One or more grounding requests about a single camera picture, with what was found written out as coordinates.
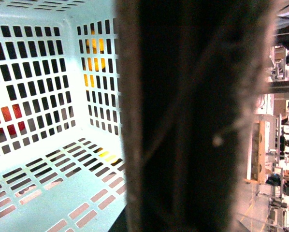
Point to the brown basket handle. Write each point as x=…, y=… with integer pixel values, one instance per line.
x=190, y=75

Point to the light blue plastic basket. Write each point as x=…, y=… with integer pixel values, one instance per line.
x=51, y=176

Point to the orange fruit outside basket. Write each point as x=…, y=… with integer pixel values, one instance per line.
x=95, y=47

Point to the red apple outside basket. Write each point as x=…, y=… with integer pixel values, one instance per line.
x=7, y=117

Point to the wooden shelf unit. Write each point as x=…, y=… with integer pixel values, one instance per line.
x=256, y=170

